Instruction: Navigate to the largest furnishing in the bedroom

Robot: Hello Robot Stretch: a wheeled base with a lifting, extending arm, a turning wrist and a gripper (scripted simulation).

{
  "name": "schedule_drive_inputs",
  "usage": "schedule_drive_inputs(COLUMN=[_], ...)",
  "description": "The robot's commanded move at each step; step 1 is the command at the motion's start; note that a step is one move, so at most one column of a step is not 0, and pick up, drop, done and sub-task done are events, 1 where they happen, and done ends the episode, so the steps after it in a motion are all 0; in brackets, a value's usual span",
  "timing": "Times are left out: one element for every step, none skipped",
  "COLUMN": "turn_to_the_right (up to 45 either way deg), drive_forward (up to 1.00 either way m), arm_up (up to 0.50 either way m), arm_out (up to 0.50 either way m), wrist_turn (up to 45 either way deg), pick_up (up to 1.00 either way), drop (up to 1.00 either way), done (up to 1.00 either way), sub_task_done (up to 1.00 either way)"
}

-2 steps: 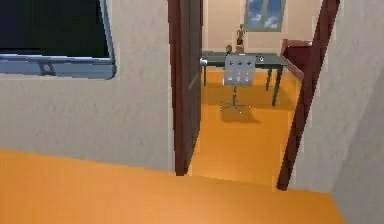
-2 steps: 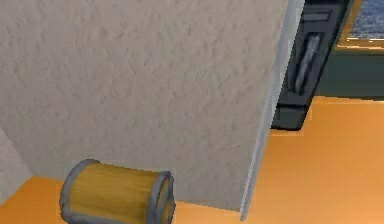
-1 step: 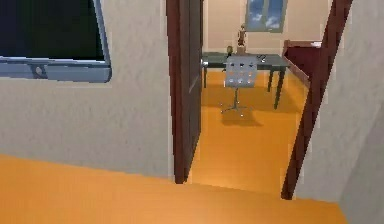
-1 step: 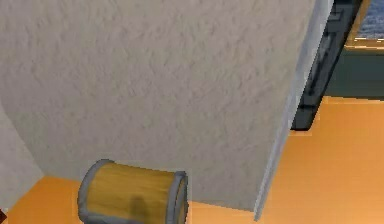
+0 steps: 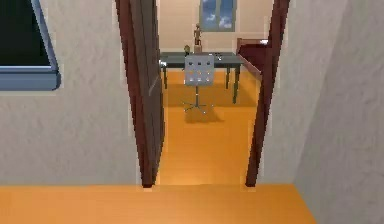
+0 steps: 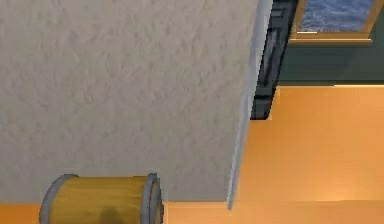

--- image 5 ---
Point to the grey swivel chair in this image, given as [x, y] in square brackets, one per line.
[199, 70]

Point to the dark brown room door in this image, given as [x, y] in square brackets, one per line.
[143, 83]

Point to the dark green table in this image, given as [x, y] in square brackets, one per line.
[226, 61]

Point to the small dark round object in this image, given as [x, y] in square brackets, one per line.
[187, 49]

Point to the brown wooden figure statue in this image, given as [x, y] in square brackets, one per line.
[197, 37]

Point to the dark red bed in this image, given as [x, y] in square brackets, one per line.
[253, 55]

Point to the blue sky window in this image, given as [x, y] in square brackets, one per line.
[218, 15]

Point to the grey framed dark window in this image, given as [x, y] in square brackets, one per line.
[20, 36]

